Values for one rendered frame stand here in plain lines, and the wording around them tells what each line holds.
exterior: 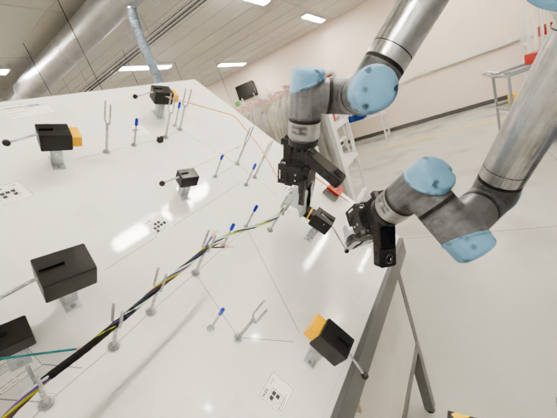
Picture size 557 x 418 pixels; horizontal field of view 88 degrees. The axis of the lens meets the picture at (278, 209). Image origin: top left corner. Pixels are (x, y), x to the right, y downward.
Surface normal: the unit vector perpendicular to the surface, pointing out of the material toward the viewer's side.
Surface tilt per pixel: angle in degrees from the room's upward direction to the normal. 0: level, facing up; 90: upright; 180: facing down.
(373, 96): 89
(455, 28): 90
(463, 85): 90
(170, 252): 51
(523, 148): 100
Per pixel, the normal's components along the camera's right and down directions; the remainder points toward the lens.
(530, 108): -0.84, 0.39
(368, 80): 0.00, 0.31
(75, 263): 0.40, -0.65
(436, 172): 0.24, -0.45
